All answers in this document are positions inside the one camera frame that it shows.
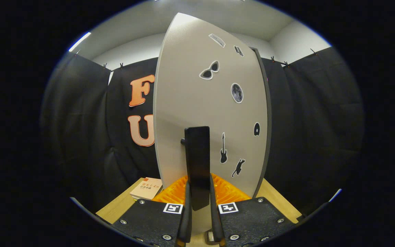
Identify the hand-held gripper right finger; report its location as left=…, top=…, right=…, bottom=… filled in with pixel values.
left=210, top=173, right=296, bottom=247

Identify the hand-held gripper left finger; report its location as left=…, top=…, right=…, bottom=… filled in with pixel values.
left=112, top=176, right=192, bottom=247

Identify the black door handle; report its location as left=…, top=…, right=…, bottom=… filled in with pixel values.
left=181, top=126, right=211, bottom=211

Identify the beige shoe cabinet door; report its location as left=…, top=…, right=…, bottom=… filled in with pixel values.
left=153, top=13, right=268, bottom=237

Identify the beige cover book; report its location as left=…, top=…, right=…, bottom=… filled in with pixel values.
left=130, top=177, right=164, bottom=201

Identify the black backdrop cloth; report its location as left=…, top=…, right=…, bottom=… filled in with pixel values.
left=40, top=46, right=364, bottom=216

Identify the row of black cloth clips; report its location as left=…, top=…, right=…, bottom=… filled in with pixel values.
left=75, top=48, right=318, bottom=69

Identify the long ceiling light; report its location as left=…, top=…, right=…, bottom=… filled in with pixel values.
left=69, top=32, right=92, bottom=52

